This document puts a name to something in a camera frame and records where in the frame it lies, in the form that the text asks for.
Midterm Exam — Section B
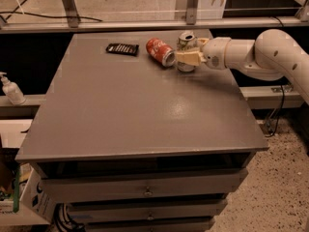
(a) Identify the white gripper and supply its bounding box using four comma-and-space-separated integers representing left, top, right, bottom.
176, 37, 231, 70

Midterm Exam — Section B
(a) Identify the green white 7up can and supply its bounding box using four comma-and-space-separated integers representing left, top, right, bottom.
177, 31, 197, 73

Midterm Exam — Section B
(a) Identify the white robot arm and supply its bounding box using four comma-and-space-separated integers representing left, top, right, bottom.
176, 29, 309, 103

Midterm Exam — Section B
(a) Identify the red coke can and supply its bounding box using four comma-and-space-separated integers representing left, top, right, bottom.
146, 38, 176, 68

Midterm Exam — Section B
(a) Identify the black snack bar packet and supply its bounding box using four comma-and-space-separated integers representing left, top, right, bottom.
105, 43, 139, 56

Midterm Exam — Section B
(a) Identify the grey drawer cabinet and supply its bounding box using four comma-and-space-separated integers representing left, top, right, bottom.
14, 28, 270, 232

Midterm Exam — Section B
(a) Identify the middle drawer with knob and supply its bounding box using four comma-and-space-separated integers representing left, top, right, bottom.
68, 198, 227, 223

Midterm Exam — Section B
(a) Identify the drawer with knob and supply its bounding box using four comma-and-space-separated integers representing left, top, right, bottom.
68, 198, 227, 223
42, 168, 248, 203

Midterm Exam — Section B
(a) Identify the bottom drawer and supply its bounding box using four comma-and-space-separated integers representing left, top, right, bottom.
85, 217, 214, 232

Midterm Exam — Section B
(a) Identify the top drawer with knob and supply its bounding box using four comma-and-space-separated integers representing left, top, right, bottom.
42, 168, 248, 203

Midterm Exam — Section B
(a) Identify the white pump bottle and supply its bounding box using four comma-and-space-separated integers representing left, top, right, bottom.
0, 72, 26, 105

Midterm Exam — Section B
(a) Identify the white cardboard box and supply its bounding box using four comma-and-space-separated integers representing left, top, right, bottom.
0, 164, 55, 226

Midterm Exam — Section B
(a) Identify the black cable right floor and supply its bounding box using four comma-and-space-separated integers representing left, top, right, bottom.
264, 84, 287, 138

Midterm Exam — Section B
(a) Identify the grey metal frame rail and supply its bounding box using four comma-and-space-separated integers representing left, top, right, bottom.
0, 0, 308, 34

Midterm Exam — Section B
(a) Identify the black cable on floor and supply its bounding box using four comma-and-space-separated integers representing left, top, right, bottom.
0, 0, 104, 23

